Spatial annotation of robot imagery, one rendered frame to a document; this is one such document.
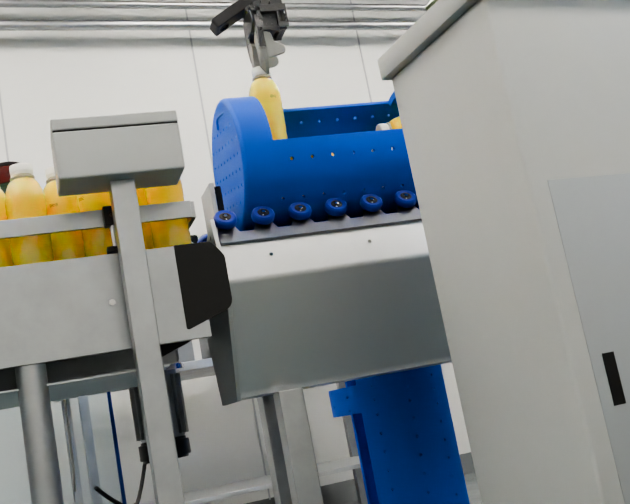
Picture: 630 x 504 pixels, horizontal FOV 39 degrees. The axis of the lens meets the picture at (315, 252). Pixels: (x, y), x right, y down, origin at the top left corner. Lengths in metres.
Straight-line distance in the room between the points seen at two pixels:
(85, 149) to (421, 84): 0.55
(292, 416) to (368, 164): 0.51
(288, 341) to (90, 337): 0.39
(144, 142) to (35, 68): 3.92
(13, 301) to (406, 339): 0.74
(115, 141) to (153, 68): 4.03
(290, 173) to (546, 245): 0.64
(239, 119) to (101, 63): 3.73
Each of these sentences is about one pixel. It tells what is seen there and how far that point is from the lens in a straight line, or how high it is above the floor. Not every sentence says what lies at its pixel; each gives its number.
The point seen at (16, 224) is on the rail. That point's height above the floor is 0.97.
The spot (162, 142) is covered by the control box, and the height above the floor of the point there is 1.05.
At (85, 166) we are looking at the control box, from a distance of 1.43.
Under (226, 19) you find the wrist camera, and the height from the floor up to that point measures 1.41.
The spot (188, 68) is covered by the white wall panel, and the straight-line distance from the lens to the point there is 5.53.
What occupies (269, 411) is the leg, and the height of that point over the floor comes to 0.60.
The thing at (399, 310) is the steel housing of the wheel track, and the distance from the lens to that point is 1.74.
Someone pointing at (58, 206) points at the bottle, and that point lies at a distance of 1.60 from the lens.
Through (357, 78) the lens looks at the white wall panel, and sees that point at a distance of 5.91.
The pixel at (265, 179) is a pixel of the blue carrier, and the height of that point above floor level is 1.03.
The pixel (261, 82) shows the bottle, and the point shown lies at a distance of 1.87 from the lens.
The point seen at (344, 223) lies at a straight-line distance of 1.73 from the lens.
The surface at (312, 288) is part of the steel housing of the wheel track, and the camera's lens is 1.66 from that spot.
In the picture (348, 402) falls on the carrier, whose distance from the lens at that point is 2.11.
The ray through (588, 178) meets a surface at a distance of 1.31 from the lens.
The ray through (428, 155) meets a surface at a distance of 1.45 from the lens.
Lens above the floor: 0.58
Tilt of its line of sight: 10 degrees up
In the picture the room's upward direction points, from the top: 11 degrees counter-clockwise
